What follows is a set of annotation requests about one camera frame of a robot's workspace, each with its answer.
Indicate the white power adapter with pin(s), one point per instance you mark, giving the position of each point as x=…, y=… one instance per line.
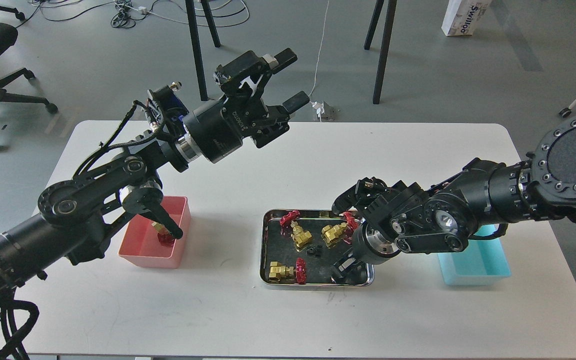
x=323, y=112

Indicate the black table legs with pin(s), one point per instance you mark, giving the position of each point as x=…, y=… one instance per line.
x=195, y=41
x=385, y=42

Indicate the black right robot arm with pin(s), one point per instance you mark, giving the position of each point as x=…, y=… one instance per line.
x=444, y=218

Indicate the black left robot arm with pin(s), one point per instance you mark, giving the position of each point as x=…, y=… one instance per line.
x=78, y=217

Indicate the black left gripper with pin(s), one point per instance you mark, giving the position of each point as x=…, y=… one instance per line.
x=218, y=127

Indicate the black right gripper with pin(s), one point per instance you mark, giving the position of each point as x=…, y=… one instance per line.
x=368, y=246

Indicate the light blue plastic box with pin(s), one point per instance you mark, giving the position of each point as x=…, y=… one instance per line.
x=482, y=263

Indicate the pink plastic box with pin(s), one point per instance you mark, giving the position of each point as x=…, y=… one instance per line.
x=140, y=244

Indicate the small black gear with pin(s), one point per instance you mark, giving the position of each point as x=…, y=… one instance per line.
x=315, y=251

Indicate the metal tray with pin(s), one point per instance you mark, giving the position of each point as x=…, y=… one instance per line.
x=279, y=246

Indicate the brass valve red handle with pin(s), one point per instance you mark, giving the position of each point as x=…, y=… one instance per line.
x=278, y=271
x=341, y=232
x=164, y=236
x=301, y=238

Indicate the white cardboard box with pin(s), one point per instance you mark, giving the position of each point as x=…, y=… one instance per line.
x=462, y=16

